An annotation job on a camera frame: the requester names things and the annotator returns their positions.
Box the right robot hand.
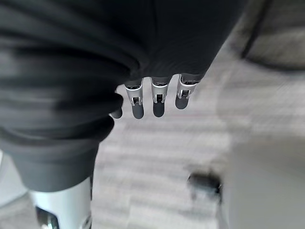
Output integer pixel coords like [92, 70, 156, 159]
[0, 0, 247, 229]

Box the dark robot foot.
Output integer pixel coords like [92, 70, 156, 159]
[187, 171, 223, 200]

